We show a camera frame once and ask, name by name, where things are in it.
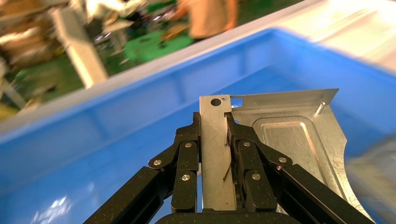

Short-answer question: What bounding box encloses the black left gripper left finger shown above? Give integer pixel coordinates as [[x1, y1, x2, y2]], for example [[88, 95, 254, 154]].
[[83, 112, 202, 224]]

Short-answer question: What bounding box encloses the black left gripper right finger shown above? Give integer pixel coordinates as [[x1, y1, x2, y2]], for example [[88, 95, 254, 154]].
[[225, 112, 375, 224]]

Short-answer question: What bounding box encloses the silver sheet metal part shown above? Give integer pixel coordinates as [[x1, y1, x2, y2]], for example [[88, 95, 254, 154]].
[[198, 88, 374, 222]]

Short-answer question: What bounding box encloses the blue plastic bin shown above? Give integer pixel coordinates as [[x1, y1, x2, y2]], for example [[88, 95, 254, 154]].
[[0, 27, 396, 224]]

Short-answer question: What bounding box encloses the person in yellow coat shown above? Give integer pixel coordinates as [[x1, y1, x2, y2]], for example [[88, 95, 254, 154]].
[[175, 0, 240, 40]]

